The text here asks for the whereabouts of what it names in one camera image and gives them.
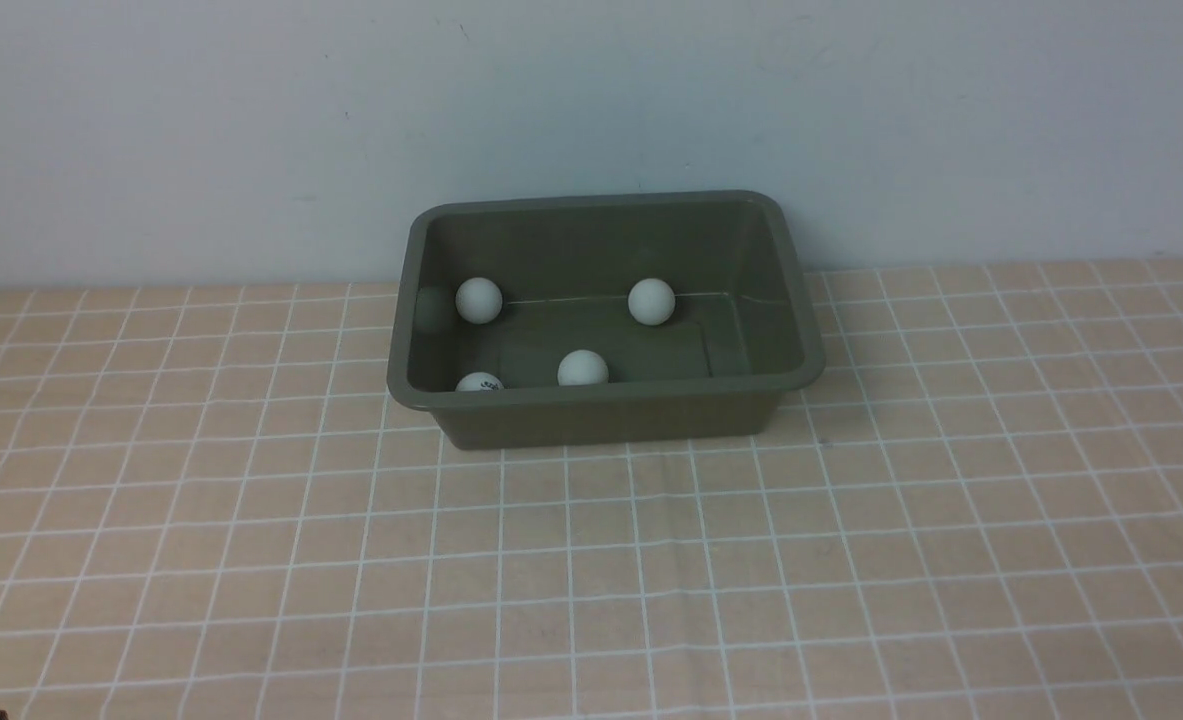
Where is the peach checkered tablecloth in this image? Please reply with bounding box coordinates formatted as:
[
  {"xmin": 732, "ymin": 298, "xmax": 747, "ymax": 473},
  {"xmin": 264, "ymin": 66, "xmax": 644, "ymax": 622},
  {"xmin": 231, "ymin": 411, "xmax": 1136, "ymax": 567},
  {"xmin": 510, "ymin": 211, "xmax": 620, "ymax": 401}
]
[{"xmin": 0, "ymin": 259, "xmax": 1183, "ymax": 719}]

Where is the white ball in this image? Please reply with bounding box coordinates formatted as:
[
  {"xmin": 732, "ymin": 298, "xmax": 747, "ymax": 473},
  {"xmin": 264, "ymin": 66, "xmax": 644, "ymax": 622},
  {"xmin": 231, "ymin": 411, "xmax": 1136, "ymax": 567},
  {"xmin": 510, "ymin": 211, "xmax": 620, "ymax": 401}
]
[
  {"xmin": 627, "ymin": 278, "xmax": 677, "ymax": 325},
  {"xmin": 455, "ymin": 277, "xmax": 504, "ymax": 325},
  {"xmin": 556, "ymin": 348, "xmax": 609, "ymax": 387},
  {"xmin": 455, "ymin": 372, "xmax": 505, "ymax": 393}
]

